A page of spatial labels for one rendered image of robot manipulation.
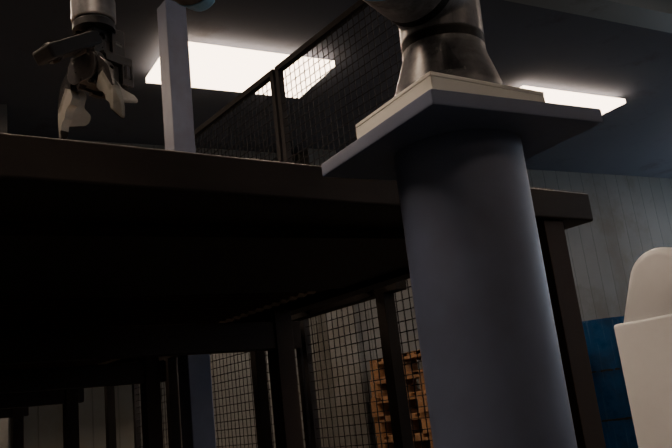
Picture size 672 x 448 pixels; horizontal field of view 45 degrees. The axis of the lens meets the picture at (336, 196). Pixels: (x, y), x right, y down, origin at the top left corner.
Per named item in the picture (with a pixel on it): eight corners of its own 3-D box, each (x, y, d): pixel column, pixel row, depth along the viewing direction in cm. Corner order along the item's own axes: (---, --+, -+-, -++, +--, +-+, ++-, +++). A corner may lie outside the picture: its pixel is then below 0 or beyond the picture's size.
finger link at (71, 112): (85, 149, 140) (104, 100, 139) (56, 142, 135) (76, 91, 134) (76, 143, 141) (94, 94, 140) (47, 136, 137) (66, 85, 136)
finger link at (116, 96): (154, 110, 131) (129, 78, 136) (126, 101, 126) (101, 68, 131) (144, 125, 132) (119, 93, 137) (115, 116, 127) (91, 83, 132)
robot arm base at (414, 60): (530, 99, 108) (520, 33, 111) (448, 76, 99) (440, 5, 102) (451, 136, 119) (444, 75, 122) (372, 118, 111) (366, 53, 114)
